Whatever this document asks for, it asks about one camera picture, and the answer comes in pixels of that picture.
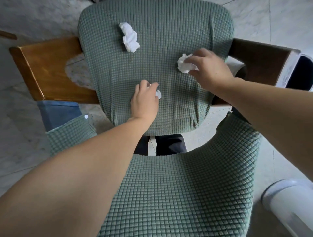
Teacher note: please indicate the large crumpled white tissue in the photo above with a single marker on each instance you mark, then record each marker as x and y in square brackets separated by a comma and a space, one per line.
[129, 37]

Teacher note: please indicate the person's left fingers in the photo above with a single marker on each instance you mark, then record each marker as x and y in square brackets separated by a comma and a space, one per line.
[146, 86]

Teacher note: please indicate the person's left hand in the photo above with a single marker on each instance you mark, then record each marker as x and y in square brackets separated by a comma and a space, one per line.
[144, 103]

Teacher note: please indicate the dark brown wooden chair armrest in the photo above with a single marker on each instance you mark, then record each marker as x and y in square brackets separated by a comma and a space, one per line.
[259, 61]

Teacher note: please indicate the light brown wooden chair armrest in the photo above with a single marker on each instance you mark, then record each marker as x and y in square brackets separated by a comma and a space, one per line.
[49, 70]

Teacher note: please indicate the person's right hand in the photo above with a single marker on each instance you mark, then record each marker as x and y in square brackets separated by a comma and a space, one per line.
[212, 70]

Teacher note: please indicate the green textured chair backrest cover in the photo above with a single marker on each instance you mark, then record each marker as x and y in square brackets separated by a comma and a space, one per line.
[185, 195]

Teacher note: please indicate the white trash bin black liner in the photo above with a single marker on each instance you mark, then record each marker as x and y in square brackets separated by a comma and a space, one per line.
[289, 69]

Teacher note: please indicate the person's left forearm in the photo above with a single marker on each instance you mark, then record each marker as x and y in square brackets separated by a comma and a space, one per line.
[73, 180]

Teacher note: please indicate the small white tissue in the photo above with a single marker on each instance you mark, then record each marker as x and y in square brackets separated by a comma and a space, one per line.
[159, 94]

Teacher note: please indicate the person's right forearm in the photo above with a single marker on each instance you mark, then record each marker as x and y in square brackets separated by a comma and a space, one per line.
[273, 109]

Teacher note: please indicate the white cylindrical container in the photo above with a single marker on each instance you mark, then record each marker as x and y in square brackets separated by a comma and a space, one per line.
[291, 207]

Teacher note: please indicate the blue denim cloth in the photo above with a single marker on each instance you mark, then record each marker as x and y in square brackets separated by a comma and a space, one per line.
[58, 114]

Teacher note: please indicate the green textured chair seat cover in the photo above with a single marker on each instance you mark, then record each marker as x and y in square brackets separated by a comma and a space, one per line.
[161, 29]

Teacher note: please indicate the person's dark trousers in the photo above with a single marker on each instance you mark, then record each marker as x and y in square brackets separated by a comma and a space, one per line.
[171, 145]

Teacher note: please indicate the brown wooden piece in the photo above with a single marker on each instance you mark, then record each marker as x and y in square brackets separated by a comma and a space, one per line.
[8, 35]

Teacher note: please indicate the person's right thumb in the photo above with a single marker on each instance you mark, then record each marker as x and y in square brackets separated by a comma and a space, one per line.
[194, 72]

